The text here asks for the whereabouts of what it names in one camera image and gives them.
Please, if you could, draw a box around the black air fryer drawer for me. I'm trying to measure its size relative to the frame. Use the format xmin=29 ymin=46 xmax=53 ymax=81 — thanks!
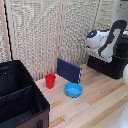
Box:
xmin=87 ymin=54 xmax=118 ymax=80

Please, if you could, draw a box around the woven folding screen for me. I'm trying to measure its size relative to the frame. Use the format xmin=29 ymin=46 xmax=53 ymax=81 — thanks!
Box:
xmin=0 ymin=0 xmax=116 ymax=82

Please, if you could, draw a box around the black air fryer body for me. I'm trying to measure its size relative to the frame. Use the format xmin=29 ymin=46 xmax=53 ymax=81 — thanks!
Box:
xmin=99 ymin=29 xmax=128 ymax=80

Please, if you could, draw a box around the red plastic cup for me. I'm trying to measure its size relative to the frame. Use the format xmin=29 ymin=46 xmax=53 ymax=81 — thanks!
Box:
xmin=44 ymin=73 xmax=57 ymax=90

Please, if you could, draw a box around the blue plastic bowl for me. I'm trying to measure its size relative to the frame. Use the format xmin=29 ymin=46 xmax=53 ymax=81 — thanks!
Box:
xmin=64 ymin=82 xmax=84 ymax=99

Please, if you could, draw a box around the black fabric storage box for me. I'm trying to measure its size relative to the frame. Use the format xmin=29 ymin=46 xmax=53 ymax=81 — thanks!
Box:
xmin=0 ymin=59 xmax=51 ymax=128

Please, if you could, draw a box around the dark blue book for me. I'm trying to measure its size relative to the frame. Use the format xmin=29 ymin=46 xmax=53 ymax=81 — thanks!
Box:
xmin=56 ymin=58 xmax=83 ymax=85

